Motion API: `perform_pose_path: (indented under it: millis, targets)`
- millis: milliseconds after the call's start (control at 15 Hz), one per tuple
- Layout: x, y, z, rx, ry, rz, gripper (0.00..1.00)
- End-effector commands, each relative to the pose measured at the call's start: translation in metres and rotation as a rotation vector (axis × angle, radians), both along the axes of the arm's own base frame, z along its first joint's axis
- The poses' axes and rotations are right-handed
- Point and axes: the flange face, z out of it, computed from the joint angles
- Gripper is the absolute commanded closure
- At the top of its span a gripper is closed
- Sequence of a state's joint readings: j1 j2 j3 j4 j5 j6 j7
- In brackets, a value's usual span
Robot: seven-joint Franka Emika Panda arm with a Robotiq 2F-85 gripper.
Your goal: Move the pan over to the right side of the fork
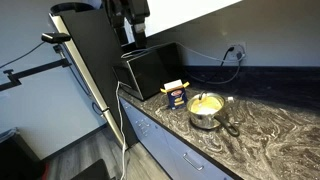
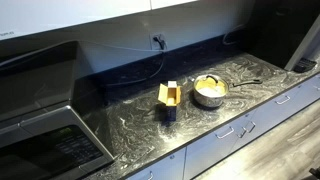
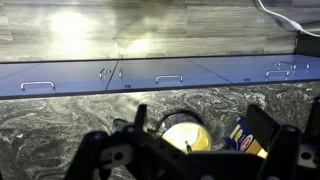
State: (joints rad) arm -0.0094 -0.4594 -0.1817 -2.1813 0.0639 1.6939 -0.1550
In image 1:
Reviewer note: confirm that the black camera on stand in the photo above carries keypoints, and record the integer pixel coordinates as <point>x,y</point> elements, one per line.
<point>53,38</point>

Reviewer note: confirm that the silver drawer handle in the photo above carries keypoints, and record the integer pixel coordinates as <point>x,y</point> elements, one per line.
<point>192,162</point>

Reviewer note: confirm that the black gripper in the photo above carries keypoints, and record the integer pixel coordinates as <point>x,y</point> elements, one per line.
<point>133,11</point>

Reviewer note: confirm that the blue Barilla pasta box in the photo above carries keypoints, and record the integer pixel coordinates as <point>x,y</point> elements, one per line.
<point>176,93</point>

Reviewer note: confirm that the blue grey drawer cabinet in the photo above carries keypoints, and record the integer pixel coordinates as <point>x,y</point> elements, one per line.
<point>168,150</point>

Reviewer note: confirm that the black stainless refrigerator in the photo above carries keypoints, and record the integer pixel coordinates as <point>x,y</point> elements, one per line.
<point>94,51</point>

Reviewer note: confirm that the white wall power outlet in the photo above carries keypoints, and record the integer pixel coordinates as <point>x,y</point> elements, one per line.
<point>238,51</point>

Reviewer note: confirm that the steel pan with black handle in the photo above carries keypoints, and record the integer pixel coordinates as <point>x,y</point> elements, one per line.
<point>210,113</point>

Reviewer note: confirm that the black microwave oven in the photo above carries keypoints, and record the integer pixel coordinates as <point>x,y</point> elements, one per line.
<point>144,76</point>

